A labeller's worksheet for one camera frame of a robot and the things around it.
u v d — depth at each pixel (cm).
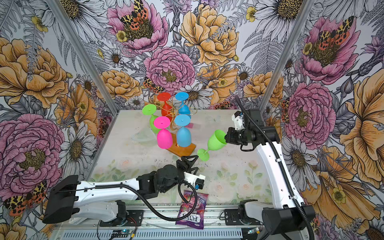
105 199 47
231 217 74
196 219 72
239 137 60
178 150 98
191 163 64
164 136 76
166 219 54
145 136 107
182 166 62
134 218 74
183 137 77
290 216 37
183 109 87
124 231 71
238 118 66
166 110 78
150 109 77
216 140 67
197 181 60
